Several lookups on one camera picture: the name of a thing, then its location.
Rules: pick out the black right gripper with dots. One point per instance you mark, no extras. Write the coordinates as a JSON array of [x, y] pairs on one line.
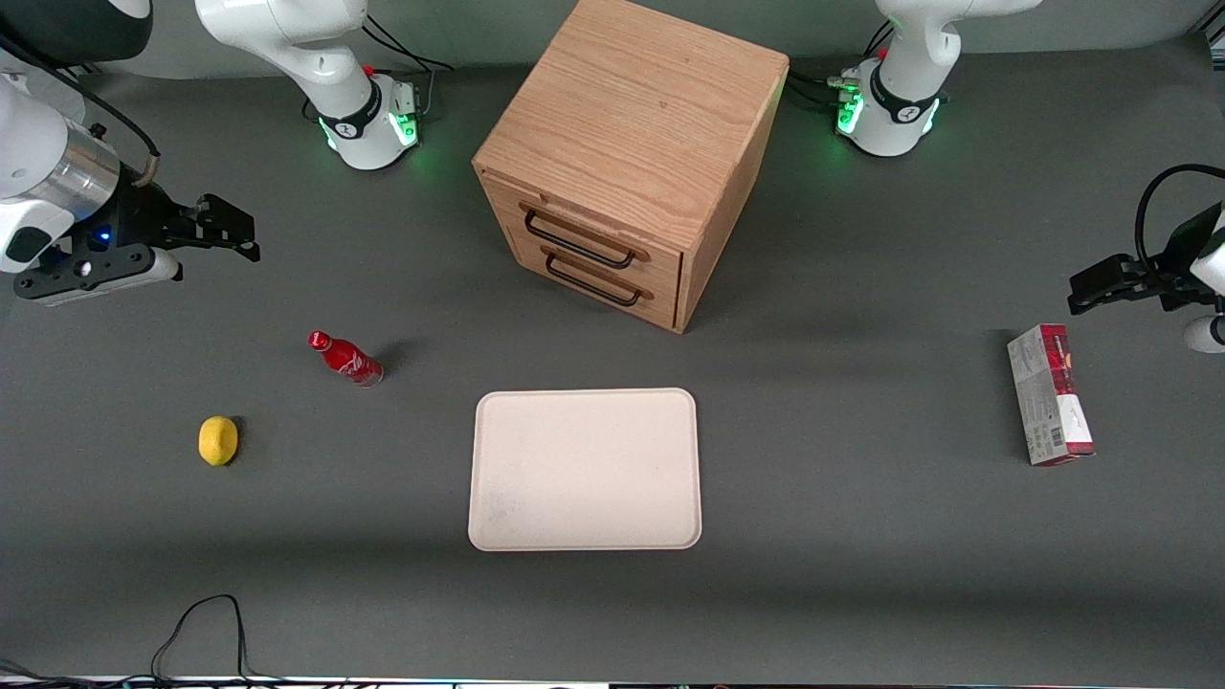
[[142, 218]]

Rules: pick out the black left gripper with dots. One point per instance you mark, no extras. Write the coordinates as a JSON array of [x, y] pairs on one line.
[[1179, 262]]

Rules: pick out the wooden drawer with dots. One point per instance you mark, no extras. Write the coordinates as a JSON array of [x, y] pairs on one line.
[[660, 260], [665, 308]]

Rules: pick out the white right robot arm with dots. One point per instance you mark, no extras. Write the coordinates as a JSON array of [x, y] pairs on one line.
[[287, 38]]

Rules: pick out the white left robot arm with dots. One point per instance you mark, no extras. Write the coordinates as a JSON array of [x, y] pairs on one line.
[[900, 115]]

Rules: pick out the grey arm base connector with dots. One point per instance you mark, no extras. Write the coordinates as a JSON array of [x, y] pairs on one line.
[[404, 96], [844, 84]]

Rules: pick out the wooden drawer cabinet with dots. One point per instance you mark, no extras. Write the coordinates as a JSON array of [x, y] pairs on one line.
[[651, 105]]

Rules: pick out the red plaid grey carton box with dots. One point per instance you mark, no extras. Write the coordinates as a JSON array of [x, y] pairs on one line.
[[1038, 402]]

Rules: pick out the red soda bottle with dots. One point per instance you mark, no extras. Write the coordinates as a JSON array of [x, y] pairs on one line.
[[349, 362]]

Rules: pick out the yellow lemon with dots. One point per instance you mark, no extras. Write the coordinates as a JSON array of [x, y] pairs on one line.
[[218, 441]]

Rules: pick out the beige rectangular tray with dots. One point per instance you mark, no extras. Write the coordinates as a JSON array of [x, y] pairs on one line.
[[584, 469]]

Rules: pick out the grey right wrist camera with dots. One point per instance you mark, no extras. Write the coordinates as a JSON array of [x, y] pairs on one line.
[[158, 268]]

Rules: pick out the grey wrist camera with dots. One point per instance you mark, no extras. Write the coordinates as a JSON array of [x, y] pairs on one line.
[[158, 268], [1204, 335]]

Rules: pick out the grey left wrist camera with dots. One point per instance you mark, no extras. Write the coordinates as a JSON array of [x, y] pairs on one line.
[[1204, 335]]

